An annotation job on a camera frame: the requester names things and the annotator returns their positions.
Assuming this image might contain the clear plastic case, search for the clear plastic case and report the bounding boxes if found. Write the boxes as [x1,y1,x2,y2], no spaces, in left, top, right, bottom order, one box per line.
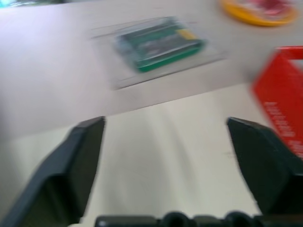
[89,16,229,90]

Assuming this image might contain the red cardboard shoebox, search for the red cardboard shoebox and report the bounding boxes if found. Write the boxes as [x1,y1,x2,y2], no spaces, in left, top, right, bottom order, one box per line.
[250,45,303,158]

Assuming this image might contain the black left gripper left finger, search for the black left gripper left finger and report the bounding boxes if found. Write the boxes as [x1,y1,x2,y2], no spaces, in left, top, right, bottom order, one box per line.
[0,116,107,227]

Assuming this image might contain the green circuit board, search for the green circuit board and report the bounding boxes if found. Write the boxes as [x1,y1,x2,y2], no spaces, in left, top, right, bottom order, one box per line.
[114,16,207,73]

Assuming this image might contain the yellow round plate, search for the yellow round plate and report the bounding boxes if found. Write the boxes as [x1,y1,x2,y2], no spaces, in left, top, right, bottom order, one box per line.
[219,0,298,26]

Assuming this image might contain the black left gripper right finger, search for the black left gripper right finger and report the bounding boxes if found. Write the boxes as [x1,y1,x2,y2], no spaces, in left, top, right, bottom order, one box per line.
[226,117,303,216]

